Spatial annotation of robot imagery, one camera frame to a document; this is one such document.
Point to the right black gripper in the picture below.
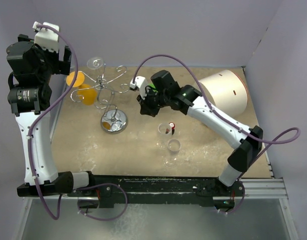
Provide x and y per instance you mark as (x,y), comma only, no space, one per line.
(146,106)

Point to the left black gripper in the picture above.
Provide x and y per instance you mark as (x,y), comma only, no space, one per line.
(60,67)

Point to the clear glass with red item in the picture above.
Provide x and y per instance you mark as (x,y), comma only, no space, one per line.
(164,133)

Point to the clear wine glass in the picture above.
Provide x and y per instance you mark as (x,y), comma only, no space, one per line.
(95,63)
(170,158)

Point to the orange plastic wine glass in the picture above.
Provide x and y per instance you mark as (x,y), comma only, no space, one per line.
(83,93)

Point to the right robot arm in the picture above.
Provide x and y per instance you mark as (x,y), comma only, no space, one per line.
(166,92)

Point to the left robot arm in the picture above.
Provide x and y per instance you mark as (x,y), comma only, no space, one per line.
(29,98)

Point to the green plastic wine glass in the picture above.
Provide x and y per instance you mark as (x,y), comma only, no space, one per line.
(150,90)

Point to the clear wine glass front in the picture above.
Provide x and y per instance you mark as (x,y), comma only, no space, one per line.
(170,158)

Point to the small red capped bottle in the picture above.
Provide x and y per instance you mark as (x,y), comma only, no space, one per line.
(172,126)

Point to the white cylindrical container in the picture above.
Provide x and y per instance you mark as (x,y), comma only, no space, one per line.
(227,92)

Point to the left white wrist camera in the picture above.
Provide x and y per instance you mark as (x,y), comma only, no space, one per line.
(46,38)

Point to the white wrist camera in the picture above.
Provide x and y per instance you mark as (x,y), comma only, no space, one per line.
(46,38)
(139,83)

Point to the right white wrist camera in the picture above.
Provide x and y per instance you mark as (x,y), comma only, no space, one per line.
(139,83)

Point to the silver wire glass rack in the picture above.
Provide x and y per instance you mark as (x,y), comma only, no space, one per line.
(113,120)

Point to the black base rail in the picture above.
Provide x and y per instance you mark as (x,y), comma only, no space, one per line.
(165,190)

